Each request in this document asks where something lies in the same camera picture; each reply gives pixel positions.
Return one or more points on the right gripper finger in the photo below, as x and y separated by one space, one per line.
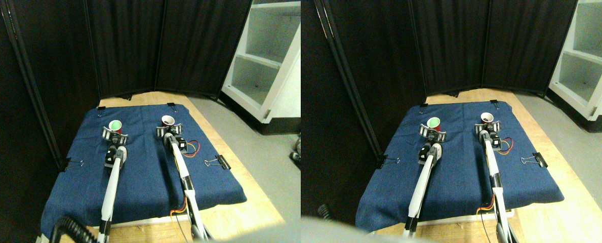
480 127
496 126
177 129
162 132

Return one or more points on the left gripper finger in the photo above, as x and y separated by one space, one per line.
122 138
441 135
108 134
424 131

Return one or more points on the red cup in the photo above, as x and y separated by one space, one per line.
433 123
168 121
115 126
487 118

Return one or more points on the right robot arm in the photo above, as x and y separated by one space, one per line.
181 167
492 167

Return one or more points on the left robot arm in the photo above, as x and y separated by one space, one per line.
422 187
111 192

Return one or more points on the dark blue cloth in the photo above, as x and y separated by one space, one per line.
533 177
78 177

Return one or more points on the curtain stand pole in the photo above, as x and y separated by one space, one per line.
350 76
30 76

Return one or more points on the white shelf unit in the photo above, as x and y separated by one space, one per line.
260 66
584 66

